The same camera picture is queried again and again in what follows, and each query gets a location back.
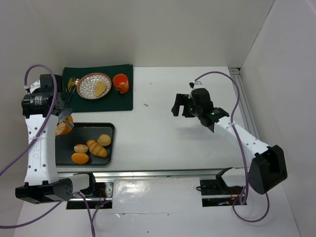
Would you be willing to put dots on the floral patterned ceramic plate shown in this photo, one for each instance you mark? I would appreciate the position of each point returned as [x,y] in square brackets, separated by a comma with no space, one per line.
[86,85]

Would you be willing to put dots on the aluminium rail right side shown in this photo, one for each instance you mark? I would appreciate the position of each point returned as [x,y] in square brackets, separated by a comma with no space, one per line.
[244,106]

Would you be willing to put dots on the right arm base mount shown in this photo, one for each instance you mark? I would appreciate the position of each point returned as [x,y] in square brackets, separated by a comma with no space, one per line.
[215,193]

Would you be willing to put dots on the striped golden bread loaf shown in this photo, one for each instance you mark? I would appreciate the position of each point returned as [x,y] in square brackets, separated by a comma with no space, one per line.
[96,149]

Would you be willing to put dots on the gold spoon green handle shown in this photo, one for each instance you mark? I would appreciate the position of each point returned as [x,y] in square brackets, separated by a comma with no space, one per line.
[75,86]

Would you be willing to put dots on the orange oval bread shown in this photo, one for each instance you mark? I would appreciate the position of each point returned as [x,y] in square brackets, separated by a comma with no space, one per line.
[80,158]

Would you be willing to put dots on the orange round bread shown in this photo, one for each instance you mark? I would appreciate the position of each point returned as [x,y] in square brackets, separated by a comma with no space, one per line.
[67,130]

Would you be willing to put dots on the orange mug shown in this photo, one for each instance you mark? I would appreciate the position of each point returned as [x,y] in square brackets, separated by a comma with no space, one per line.
[121,83]

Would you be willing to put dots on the black baking tray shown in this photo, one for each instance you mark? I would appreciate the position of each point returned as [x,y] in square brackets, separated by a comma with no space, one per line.
[80,134]

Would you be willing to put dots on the metal tongs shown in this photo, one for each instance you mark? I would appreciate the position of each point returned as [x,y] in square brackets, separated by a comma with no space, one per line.
[69,122]

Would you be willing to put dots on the aluminium rail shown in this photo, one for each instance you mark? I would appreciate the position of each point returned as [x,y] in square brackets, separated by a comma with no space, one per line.
[244,106]
[155,173]

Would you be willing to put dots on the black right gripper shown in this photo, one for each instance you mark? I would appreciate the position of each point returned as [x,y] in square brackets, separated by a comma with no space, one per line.
[184,105]

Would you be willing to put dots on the small pale bread bun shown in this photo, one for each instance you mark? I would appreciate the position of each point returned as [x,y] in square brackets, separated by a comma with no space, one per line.
[80,148]

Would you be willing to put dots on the speckled bread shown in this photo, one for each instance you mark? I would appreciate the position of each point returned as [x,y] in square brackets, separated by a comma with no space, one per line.
[100,88]

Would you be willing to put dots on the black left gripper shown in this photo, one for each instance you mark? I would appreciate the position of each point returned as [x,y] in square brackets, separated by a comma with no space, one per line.
[63,114]

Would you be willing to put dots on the brown crusty bread roll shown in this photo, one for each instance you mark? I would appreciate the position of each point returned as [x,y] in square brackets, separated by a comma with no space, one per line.
[60,129]

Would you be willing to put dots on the round tan bread roll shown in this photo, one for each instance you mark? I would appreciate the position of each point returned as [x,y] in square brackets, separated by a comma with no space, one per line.
[104,140]

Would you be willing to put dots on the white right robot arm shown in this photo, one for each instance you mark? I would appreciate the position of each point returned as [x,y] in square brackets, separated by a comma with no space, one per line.
[265,164]

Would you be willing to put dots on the aluminium rail front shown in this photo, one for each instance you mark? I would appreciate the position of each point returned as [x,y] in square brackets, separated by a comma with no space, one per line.
[155,173]

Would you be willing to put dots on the dark green cloth mat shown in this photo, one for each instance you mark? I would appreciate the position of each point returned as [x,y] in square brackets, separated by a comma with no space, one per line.
[110,102]

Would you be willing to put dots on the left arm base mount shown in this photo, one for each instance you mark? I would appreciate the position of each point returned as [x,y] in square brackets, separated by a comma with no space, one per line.
[97,196]

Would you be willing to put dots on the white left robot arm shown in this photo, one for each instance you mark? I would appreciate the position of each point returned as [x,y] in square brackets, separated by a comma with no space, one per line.
[43,108]

